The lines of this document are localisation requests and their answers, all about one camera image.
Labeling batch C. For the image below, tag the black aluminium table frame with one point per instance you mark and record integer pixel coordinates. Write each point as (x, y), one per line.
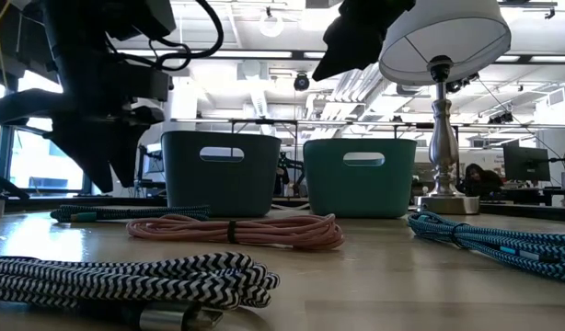
(57, 201)

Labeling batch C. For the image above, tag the black background robot arm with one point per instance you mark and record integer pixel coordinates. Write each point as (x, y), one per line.
(287, 174)

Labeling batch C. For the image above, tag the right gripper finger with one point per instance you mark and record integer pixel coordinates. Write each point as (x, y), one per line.
(349, 57)

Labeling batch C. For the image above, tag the blue-grey plastic bin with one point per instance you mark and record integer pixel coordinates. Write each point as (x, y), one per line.
(218, 188)

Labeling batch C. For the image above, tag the teal plastic bin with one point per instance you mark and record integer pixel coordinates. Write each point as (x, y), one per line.
(360, 193)

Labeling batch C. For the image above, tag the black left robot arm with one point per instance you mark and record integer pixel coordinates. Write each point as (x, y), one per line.
(94, 27)

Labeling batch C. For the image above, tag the background monitor on stand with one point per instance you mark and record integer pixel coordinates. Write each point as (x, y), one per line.
(151, 165)

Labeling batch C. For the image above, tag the person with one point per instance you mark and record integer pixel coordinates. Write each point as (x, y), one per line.
(478, 177)

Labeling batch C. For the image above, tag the white shade silver lamp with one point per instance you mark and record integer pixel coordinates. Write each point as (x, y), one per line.
(443, 37)

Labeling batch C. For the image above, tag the black computer monitor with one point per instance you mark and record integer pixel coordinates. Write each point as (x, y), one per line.
(526, 163)

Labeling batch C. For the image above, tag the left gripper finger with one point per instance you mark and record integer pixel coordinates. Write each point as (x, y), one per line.
(91, 156)
(126, 151)

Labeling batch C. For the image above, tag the black ceiling spotlight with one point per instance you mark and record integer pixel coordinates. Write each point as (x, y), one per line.
(302, 83)

